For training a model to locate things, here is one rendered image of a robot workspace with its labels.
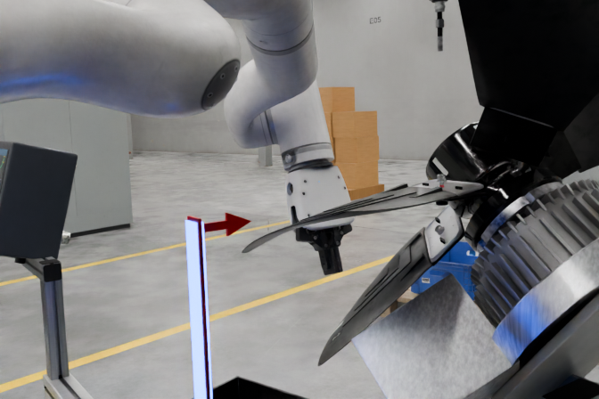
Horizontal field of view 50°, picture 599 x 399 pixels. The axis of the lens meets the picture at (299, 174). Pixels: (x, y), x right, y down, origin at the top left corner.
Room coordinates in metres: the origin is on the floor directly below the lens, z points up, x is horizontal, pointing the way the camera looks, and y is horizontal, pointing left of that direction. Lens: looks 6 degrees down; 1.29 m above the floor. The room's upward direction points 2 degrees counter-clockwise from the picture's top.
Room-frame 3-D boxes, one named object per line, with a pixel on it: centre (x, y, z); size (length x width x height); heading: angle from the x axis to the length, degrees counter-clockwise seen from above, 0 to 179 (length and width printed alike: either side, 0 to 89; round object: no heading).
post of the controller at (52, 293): (1.04, 0.42, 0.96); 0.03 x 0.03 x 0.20; 35
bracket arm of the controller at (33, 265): (1.12, 0.48, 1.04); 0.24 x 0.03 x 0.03; 35
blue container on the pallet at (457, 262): (3.96, -0.99, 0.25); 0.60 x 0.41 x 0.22; 144
